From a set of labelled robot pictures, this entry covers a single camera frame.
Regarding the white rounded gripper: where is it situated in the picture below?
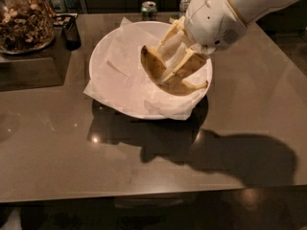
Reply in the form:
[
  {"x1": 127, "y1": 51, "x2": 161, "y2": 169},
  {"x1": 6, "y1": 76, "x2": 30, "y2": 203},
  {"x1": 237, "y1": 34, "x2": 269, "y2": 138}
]
[{"x1": 156, "y1": 0, "x2": 248, "y2": 84}]

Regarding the yellow banana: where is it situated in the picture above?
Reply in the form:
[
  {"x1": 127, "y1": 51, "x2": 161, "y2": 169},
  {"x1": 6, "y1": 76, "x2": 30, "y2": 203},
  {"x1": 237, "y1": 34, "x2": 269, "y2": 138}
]
[{"x1": 140, "y1": 46, "x2": 208, "y2": 96}]

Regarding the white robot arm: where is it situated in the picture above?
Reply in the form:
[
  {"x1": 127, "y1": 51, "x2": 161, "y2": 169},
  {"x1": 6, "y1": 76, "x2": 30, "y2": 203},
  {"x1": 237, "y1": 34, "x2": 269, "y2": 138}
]
[{"x1": 157, "y1": 0, "x2": 299, "y2": 84}]

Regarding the white bowl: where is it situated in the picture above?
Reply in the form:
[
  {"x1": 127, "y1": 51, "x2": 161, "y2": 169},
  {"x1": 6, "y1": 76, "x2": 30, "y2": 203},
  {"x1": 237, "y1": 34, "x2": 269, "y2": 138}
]
[{"x1": 88, "y1": 20, "x2": 213, "y2": 121}]

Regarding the green aluminium can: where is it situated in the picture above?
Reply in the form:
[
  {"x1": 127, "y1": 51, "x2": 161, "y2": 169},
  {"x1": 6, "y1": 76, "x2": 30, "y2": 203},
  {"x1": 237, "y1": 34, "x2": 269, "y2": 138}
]
[{"x1": 141, "y1": 1, "x2": 157, "y2": 18}]

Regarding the white paper liner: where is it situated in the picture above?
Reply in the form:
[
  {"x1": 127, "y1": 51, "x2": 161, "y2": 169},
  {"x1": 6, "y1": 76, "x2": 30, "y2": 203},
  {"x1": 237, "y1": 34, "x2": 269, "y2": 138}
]
[{"x1": 83, "y1": 17, "x2": 209, "y2": 121}]

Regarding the small black box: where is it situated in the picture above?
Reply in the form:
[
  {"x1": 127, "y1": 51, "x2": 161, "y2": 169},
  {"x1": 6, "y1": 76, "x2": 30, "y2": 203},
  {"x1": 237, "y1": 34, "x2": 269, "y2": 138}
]
[{"x1": 62, "y1": 17, "x2": 82, "y2": 51}]

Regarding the dark wooden tray stand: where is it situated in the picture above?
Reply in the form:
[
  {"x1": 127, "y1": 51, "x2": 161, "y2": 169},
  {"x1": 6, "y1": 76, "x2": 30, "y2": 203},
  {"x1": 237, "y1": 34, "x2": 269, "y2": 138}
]
[{"x1": 0, "y1": 28, "x2": 71, "y2": 92}]

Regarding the glass jar of nuts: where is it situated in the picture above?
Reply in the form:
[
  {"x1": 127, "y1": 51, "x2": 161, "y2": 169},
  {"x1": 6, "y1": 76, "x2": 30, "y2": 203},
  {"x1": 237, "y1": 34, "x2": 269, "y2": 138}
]
[{"x1": 0, "y1": 0, "x2": 55, "y2": 55}]

